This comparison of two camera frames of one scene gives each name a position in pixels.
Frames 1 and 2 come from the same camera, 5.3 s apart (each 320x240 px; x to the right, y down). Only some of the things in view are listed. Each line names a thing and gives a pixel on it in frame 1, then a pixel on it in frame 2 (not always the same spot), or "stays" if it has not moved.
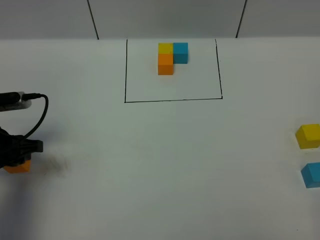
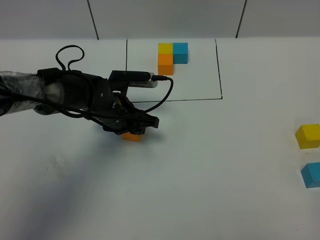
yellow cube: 308,136 stays
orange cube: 24,167 -> 129,136
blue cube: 310,173 stays
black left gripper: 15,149 -> 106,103
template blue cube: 180,53 stays
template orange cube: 165,63 stays
